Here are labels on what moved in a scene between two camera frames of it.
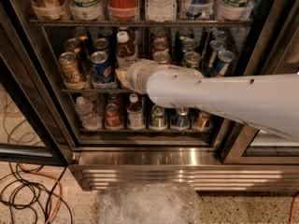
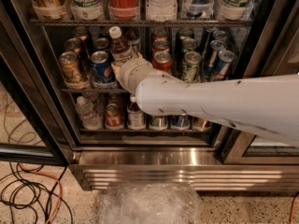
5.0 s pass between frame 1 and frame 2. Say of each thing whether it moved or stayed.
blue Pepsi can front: stayed
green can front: stayed
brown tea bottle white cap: moved
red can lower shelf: stayed
